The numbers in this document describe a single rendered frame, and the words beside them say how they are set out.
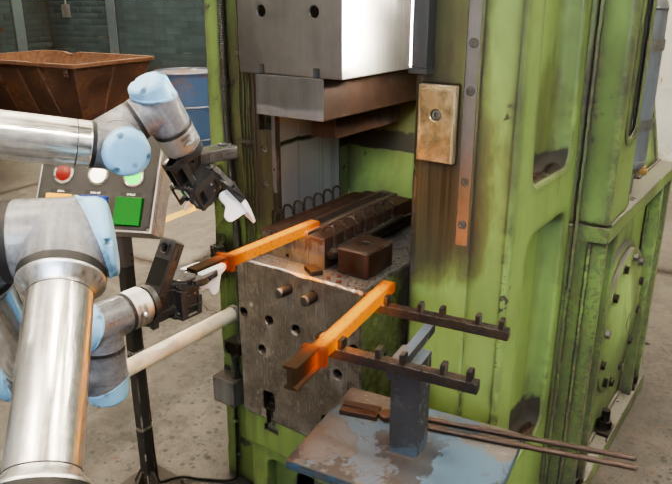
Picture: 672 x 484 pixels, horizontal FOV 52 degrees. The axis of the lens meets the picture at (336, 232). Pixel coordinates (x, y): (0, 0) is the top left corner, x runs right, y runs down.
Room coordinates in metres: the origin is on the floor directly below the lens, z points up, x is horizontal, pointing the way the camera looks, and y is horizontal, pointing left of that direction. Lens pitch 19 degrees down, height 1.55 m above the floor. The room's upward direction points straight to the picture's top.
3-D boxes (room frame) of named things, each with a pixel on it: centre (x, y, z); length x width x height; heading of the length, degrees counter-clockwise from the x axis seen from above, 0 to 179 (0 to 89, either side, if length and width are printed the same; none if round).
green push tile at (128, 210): (1.71, 0.54, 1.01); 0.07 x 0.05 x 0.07; 80
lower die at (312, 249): (1.76, -0.01, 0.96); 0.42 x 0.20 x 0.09; 145
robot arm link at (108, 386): (1.11, 0.44, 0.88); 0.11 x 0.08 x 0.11; 100
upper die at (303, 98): (1.76, -0.01, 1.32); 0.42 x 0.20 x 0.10; 145
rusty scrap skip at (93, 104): (8.08, 3.19, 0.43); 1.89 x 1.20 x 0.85; 61
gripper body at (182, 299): (1.24, 0.33, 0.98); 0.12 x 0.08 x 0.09; 145
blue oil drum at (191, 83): (6.27, 1.34, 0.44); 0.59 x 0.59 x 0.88
